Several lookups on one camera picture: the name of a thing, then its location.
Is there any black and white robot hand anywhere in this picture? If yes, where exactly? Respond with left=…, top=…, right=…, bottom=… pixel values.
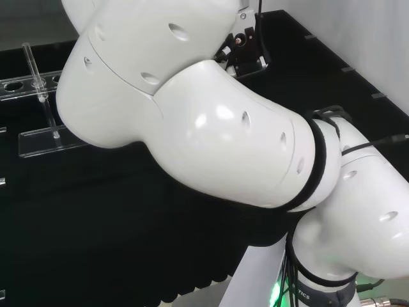
left=214, top=12, right=269, bottom=78

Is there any clear acrylic funnel stand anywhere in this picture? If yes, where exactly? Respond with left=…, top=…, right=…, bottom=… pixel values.
left=0, top=43, right=93, bottom=159

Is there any black bench cloth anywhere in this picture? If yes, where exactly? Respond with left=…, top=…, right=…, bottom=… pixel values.
left=0, top=9, right=409, bottom=307

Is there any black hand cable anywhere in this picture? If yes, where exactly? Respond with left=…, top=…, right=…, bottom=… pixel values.
left=255, top=0, right=273, bottom=67

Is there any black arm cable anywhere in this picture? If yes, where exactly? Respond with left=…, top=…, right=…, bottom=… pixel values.
left=340, top=134, right=409, bottom=157

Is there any black base cable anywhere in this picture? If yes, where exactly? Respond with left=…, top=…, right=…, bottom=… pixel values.
left=281, top=230, right=301, bottom=307

